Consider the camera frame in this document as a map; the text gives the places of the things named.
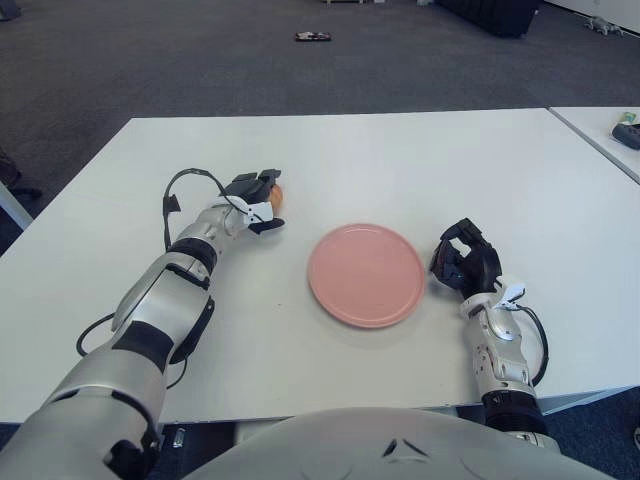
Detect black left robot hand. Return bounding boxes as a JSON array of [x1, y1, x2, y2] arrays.
[[218, 168, 285, 235]]

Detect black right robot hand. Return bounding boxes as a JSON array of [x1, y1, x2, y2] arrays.
[[428, 217, 503, 301]]

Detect pink round plate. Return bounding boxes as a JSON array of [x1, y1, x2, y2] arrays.
[[306, 223, 427, 330]]

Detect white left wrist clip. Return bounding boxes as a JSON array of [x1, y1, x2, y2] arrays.
[[238, 199, 275, 226]]

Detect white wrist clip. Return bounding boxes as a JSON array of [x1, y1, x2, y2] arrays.
[[497, 282, 528, 311], [238, 199, 275, 226]]

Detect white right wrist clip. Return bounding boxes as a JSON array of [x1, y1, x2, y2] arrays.
[[497, 282, 528, 311]]

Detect grey handheld controller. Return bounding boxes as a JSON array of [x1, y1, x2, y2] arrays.
[[612, 122, 640, 150]]

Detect silver grey robot torso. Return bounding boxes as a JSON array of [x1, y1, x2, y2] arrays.
[[182, 407, 601, 480]]

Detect dark office chair base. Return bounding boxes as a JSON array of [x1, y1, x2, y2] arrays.
[[0, 147, 44, 199]]

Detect white table leg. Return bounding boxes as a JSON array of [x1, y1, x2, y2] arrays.
[[0, 179, 34, 231]]

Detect large black box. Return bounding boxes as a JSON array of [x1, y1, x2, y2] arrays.
[[437, 0, 544, 39]]

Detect small grey quadruped robot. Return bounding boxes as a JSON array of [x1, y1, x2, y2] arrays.
[[584, 15, 624, 35]]

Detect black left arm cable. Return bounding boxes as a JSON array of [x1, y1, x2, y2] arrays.
[[76, 168, 239, 391]]

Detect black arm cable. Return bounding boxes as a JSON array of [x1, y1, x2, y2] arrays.
[[76, 168, 239, 391], [517, 304, 549, 386]]

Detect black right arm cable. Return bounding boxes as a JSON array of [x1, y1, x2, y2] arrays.
[[517, 304, 549, 386]]

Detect white table frame beam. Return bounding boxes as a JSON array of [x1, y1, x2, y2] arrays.
[[542, 387, 639, 415]]

